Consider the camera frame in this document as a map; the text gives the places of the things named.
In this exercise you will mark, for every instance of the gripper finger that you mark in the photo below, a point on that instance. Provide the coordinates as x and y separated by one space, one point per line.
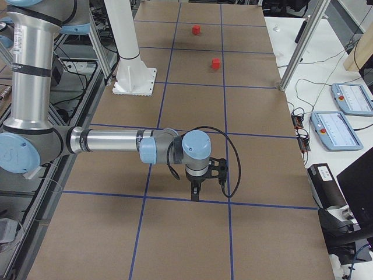
195 191

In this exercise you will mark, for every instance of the red block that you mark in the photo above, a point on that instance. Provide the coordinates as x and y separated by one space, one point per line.
196 29
216 63

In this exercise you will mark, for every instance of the black box with label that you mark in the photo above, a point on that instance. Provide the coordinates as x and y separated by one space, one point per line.
324 187

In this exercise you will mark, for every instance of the teach pendant near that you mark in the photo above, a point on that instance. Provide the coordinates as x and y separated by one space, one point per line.
334 131

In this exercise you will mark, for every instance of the teach pendant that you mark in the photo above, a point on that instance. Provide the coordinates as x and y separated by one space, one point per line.
352 99
334 131

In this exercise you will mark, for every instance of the black monitor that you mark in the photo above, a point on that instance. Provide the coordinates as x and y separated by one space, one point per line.
355 182

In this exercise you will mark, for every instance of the teach pendant far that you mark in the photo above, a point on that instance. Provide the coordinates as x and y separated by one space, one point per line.
352 99

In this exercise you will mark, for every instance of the white pedestal column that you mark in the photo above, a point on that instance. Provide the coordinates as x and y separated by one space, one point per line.
133 77

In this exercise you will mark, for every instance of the aluminium frame post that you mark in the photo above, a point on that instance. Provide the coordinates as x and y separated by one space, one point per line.
302 45

